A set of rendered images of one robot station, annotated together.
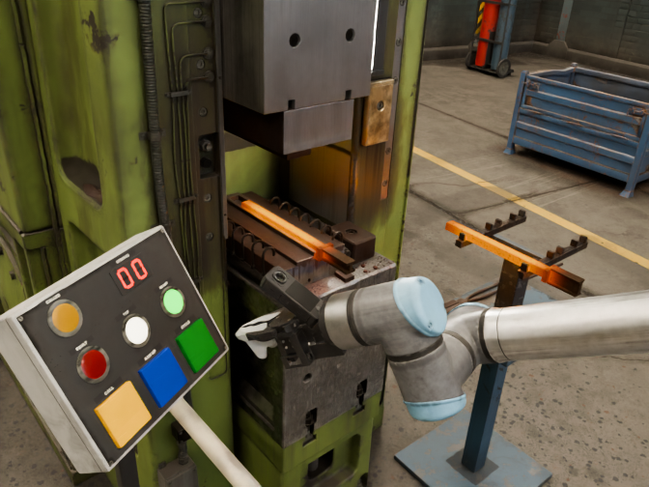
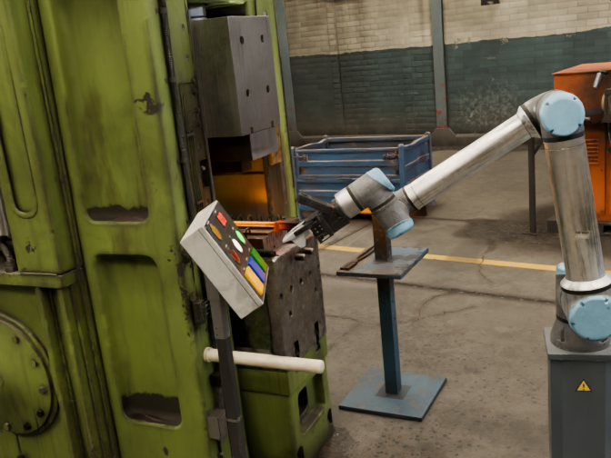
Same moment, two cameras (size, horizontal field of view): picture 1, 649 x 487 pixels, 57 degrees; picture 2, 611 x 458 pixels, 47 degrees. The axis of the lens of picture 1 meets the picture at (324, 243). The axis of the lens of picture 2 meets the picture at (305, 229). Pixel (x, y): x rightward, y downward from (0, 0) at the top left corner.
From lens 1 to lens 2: 144 cm
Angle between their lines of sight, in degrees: 24
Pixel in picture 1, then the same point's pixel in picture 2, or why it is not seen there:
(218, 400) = not seen: hidden behind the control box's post
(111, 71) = (163, 123)
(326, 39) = (259, 91)
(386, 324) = (371, 190)
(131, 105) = (172, 143)
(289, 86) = (249, 119)
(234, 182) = not seen: hidden behind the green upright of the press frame
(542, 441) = (430, 366)
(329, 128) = (268, 144)
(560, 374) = (420, 332)
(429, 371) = (395, 206)
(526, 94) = (299, 165)
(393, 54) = not seen: hidden behind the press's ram
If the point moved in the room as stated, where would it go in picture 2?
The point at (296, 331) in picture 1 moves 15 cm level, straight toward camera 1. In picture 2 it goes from (323, 218) to (346, 227)
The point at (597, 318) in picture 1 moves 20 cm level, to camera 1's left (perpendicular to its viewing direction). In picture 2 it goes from (453, 163) to (398, 173)
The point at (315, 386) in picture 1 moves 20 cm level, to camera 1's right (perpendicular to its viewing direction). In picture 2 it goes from (295, 322) to (341, 310)
